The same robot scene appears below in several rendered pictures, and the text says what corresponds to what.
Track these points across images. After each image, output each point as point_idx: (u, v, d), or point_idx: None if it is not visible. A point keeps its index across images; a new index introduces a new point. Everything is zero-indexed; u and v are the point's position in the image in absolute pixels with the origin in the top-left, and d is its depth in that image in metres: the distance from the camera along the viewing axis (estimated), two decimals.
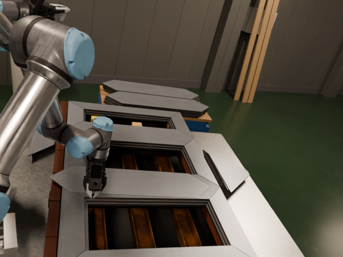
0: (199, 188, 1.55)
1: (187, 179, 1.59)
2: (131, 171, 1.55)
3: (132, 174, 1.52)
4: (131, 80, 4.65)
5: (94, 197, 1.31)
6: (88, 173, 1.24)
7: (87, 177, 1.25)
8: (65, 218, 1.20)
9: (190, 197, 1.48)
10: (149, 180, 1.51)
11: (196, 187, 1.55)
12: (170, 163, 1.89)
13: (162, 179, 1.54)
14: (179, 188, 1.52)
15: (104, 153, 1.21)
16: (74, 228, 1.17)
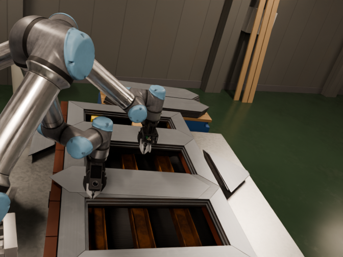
0: (199, 188, 1.55)
1: (187, 179, 1.59)
2: (131, 171, 1.55)
3: (132, 174, 1.52)
4: (131, 80, 4.65)
5: (94, 197, 1.32)
6: (88, 173, 1.24)
7: (87, 177, 1.25)
8: (65, 218, 1.20)
9: (190, 197, 1.48)
10: (149, 180, 1.51)
11: (196, 187, 1.55)
12: (170, 163, 1.89)
13: (162, 179, 1.54)
14: (179, 188, 1.52)
15: (104, 153, 1.21)
16: (74, 228, 1.17)
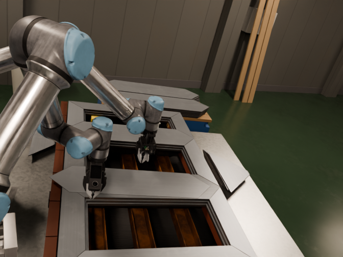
0: (199, 188, 1.55)
1: (187, 179, 1.59)
2: (131, 171, 1.55)
3: (132, 174, 1.52)
4: (131, 80, 4.65)
5: (94, 197, 1.31)
6: (88, 173, 1.24)
7: (87, 177, 1.25)
8: (65, 218, 1.20)
9: (190, 197, 1.48)
10: (149, 180, 1.51)
11: (196, 187, 1.55)
12: (170, 163, 1.89)
13: (162, 179, 1.54)
14: (179, 188, 1.52)
15: (103, 153, 1.21)
16: (74, 228, 1.17)
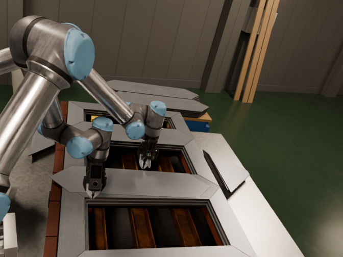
0: (199, 188, 1.55)
1: (187, 179, 1.59)
2: (131, 171, 1.55)
3: (132, 174, 1.52)
4: (131, 80, 4.65)
5: (94, 197, 1.32)
6: (88, 173, 1.24)
7: (87, 177, 1.25)
8: (65, 218, 1.20)
9: (190, 197, 1.48)
10: (149, 180, 1.51)
11: (196, 187, 1.55)
12: (170, 163, 1.89)
13: (162, 179, 1.54)
14: (179, 188, 1.52)
15: (104, 153, 1.21)
16: (74, 228, 1.17)
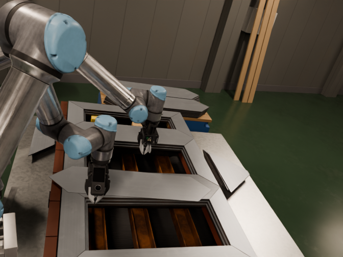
0: (200, 191, 1.53)
1: (188, 182, 1.57)
2: (132, 172, 1.54)
3: (132, 176, 1.51)
4: (131, 80, 4.65)
5: (97, 201, 1.22)
6: (90, 176, 1.15)
7: (89, 181, 1.16)
8: (65, 218, 1.20)
9: (190, 200, 1.46)
10: (149, 182, 1.50)
11: (196, 190, 1.53)
12: (170, 163, 1.89)
13: (163, 182, 1.53)
14: (179, 191, 1.50)
15: (107, 155, 1.12)
16: (74, 228, 1.17)
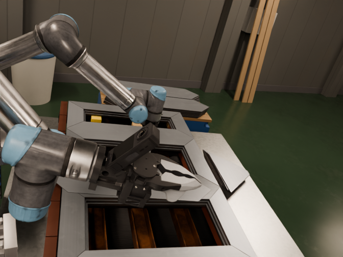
0: (200, 191, 1.53)
1: None
2: None
3: None
4: (131, 80, 4.65)
5: (193, 175, 0.64)
6: (135, 171, 0.58)
7: (145, 174, 0.59)
8: (65, 218, 1.20)
9: (190, 200, 1.46)
10: None
11: (196, 190, 1.53)
12: None
13: None
14: None
15: (84, 140, 0.60)
16: (74, 228, 1.17)
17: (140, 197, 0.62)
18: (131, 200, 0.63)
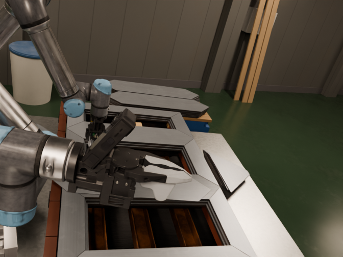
0: (200, 191, 1.53)
1: (188, 182, 1.57)
2: None
3: None
4: (131, 80, 4.65)
5: (182, 168, 0.58)
6: (113, 162, 0.53)
7: (124, 165, 0.53)
8: (65, 218, 1.20)
9: (190, 200, 1.46)
10: None
11: (196, 190, 1.53)
12: None
13: None
14: (179, 191, 1.50)
15: (60, 137, 0.57)
16: (74, 228, 1.17)
17: (124, 196, 0.56)
18: (116, 201, 0.57)
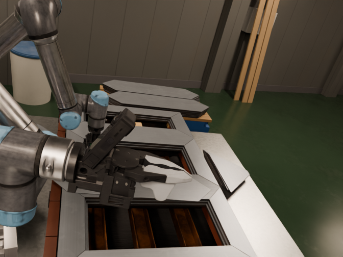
0: (200, 191, 1.53)
1: (188, 182, 1.57)
2: None
3: None
4: (131, 80, 4.65)
5: (182, 168, 0.58)
6: (113, 162, 0.53)
7: (124, 164, 0.53)
8: (65, 218, 1.20)
9: (190, 200, 1.46)
10: None
11: (196, 190, 1.53)
12: None
13: None
14: (179, 191, 1.50)
15: (60, 136, 0.57)
16: (74, 228, 1.17)
17: (124, 196, 0.56)
18: (116, 201, 0.57)
